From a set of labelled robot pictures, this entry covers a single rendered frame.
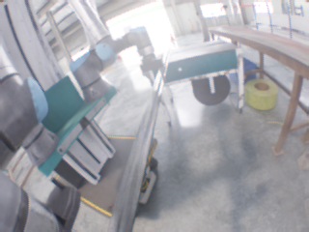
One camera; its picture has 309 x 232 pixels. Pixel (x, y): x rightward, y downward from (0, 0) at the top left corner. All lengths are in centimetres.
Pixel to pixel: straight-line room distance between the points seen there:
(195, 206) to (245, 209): 37
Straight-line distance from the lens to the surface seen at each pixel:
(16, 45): 96
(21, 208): 18
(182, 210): 109
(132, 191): 36
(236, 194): 111
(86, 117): 74
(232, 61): 132
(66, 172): 112
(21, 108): 27
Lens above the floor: 104
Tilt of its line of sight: 33 degrees down
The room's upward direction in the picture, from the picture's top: 24 degrees counter-clockwise
